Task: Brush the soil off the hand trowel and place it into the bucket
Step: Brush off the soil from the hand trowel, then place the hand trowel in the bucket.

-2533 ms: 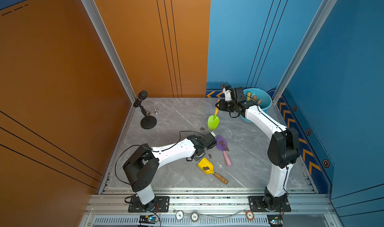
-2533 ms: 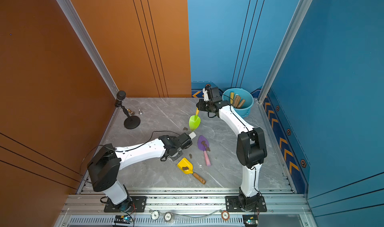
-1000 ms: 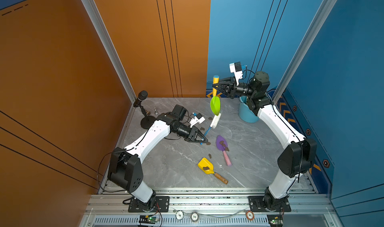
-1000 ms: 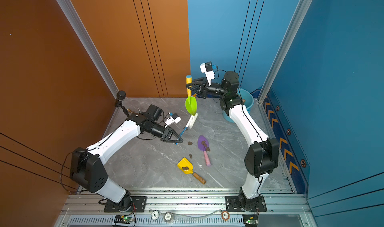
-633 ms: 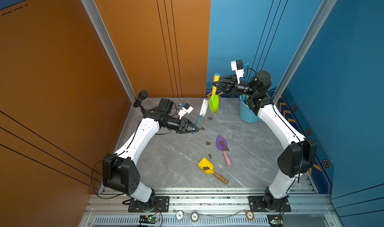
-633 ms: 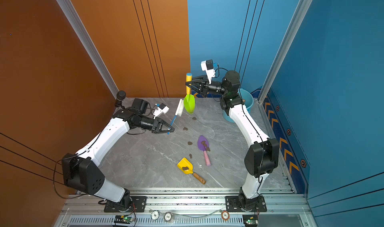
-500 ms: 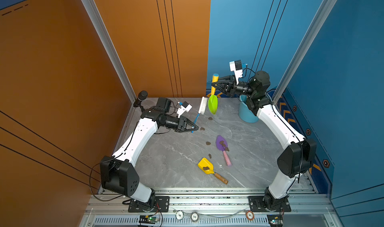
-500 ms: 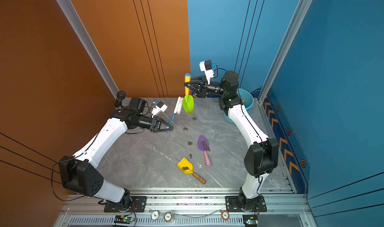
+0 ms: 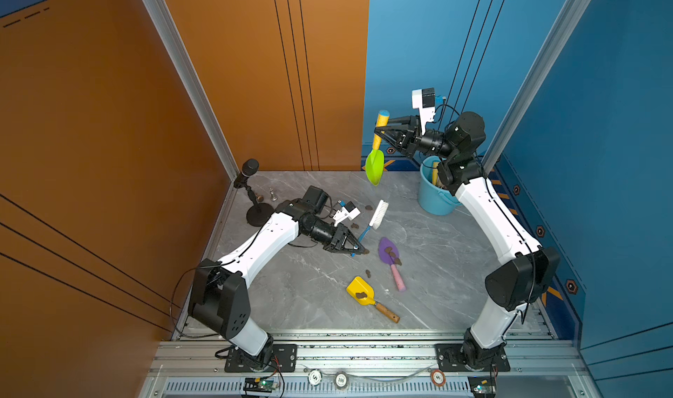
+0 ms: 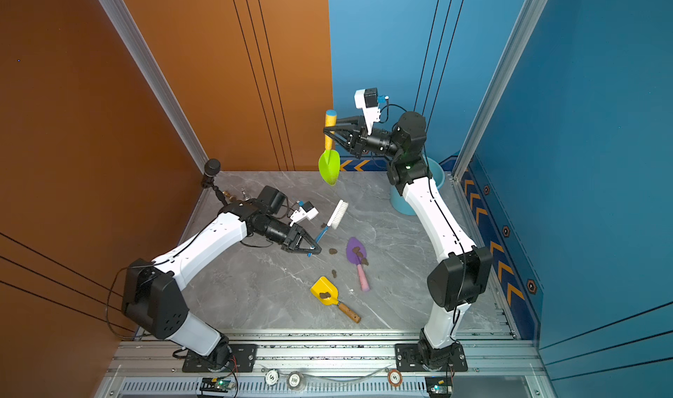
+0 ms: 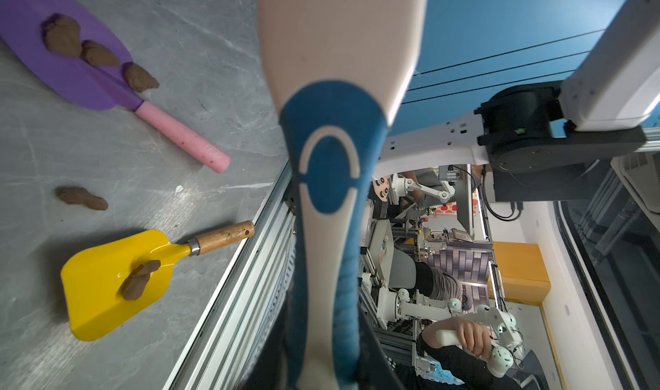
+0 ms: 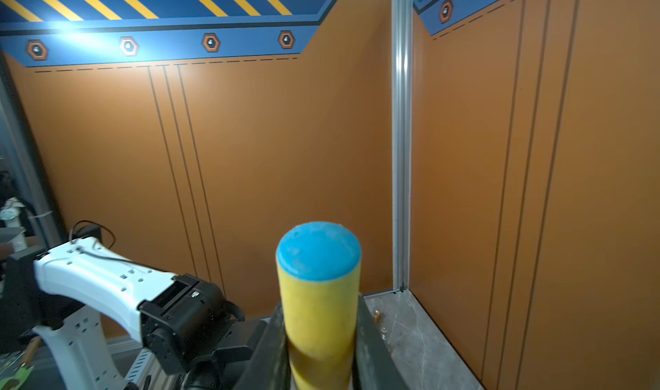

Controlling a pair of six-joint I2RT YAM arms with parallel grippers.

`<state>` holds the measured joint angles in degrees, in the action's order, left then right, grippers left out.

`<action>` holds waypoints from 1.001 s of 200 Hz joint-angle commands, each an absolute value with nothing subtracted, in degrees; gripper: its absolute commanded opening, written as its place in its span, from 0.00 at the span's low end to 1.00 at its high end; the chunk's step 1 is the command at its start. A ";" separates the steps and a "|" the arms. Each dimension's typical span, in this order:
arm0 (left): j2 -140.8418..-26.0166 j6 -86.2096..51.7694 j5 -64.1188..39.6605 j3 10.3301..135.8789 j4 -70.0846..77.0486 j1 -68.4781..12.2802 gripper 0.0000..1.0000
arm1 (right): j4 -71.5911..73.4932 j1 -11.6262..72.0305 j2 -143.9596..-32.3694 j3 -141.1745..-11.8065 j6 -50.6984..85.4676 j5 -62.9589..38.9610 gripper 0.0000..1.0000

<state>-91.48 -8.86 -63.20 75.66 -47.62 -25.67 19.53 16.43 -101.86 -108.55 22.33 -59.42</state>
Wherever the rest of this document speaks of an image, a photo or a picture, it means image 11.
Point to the scrub brush blue white handle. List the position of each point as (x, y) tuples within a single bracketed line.
[(337, 71)]

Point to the yellow scoop wooden handle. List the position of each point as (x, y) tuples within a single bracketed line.
[(106, 286)]

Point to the second person forearm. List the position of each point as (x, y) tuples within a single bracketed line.
[(467, 361)]

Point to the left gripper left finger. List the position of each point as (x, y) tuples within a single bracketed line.
[(269, 372)]

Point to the purple trowel pink handle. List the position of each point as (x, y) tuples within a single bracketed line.
[(23, 25)]

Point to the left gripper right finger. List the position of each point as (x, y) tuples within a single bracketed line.
[(374, 371)]

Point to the person in dark shirt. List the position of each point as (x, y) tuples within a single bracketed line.
[(406, 273)]

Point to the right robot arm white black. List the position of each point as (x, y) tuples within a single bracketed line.
[(545, 132)]

